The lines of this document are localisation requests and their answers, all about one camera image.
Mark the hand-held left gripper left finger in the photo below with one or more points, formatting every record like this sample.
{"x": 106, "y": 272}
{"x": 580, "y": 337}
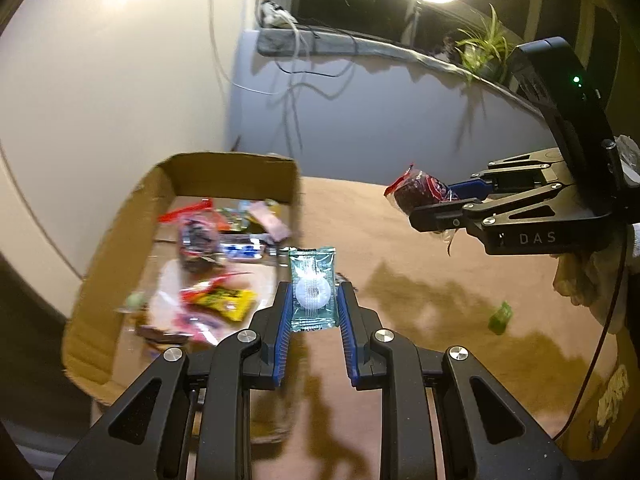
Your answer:
{"x": 284, "y": 320}

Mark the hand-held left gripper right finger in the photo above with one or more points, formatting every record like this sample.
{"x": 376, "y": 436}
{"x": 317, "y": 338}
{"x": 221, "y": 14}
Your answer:
{"x": 347, "y": 325}

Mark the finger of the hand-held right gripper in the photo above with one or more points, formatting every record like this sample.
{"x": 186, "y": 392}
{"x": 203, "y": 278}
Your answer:
{"x": 500, "y": 207}
{"x": 525, "y": 172}

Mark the teal clear snack packet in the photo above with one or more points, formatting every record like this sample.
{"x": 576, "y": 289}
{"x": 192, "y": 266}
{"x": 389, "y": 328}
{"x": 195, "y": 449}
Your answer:
{"x": 312, "y": 290}

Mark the yellow snack packet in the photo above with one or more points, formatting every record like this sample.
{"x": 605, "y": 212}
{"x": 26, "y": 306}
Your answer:
{"x": 225, "y": 305}

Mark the red clear snack packet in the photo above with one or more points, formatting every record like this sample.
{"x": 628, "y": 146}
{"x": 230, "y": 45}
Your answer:
{"x": 210, "y": 285}

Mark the red-ended clear dark snack packet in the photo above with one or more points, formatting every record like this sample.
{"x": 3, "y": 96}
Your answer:
{"x": 197, "y": 235}
{"x": 415, "y": 192}

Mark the cardboard box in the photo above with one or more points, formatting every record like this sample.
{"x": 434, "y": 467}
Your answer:
{"x": 225, "y": 175}

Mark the person's right hand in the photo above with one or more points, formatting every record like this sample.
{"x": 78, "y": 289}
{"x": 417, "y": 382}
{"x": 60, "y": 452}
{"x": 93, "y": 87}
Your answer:
{"x": 587, "y": 280}

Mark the brown table cloth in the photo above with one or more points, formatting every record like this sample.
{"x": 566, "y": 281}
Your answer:
{"x": 425, "y": 285}

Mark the pink snack packet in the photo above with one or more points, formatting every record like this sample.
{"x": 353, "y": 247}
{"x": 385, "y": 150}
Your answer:
{"x": 267, "y": 220}

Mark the green potted plant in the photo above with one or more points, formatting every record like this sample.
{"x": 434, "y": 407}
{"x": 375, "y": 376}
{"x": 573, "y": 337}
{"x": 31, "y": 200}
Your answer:
{"x": 482, "y": 50}

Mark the small green candy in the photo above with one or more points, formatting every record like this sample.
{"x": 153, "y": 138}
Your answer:
{"x": 501, "y": 317}

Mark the grey stone window sill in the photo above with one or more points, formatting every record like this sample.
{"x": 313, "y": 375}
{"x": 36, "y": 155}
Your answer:
{"x": 380, "y": 50}

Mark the dark window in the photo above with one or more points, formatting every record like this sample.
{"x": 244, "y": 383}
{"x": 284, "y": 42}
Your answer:
{"x": 350, "y": 5}

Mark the white power adapter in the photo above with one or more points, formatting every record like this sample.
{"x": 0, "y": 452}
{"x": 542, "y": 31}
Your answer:
{"x": 277, "y": 14}

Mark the white curved panel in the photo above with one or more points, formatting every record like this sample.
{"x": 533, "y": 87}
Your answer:
{"x": 100, "y": 85}

